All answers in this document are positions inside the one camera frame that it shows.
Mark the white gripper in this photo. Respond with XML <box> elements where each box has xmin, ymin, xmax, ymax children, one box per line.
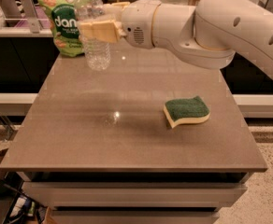
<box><xmin>78</xmin><ymin>0</ymin><xmax>161</xmax><ymax>49</ymax></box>

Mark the clear plastic water bottle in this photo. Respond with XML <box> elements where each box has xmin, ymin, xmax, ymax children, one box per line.
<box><xmin>74</xmin><ymin>0</ymin><xmax>110</xmax><ymax>71</ymax></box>

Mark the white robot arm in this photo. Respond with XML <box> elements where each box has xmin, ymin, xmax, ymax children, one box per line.
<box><xmin>78</xmin><ymin>0</ymin><xmax>273</xmax><ymax>80</ymax></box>

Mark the green rice chip bag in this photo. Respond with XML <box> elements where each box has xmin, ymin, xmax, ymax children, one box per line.
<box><xmin>37</xmin><ymin>0</ymin><xmax>83</xmax><ymax>57</ymax></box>

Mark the green and yellow sponge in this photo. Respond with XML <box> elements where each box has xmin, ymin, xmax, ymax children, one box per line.
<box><xmin>164</xmin><ymin>96</ymin><xmax>210</xmax><ymax>128</ymax></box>

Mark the upper grey drawer front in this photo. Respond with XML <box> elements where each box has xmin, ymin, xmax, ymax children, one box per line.
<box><xmin>22</xmin><ymin>182</ymin><xmax>247</xmax><ymax>208</ymax></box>

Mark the grey drawer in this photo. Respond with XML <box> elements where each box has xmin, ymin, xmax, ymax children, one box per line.
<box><xmin>22</xmin><ymin>182</ymin><xmax>247</xmax><ymax>208</ymax></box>
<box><xmin>51</xmin><ymin>211</ymin><xmax>219</xmax><ymax>224</ymax></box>

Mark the lower grey drawer front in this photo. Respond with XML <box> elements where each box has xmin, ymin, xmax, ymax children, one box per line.
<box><xmin>51</xmin><ymin>211</ymin><xmax>219</xmax><ymax>224</ymax></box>

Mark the clutter bin on floor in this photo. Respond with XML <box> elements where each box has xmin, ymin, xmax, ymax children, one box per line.
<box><xmin>3</xmin><ymin>195</ymin><xmax>47</xmax><ymax>224</ymax></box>

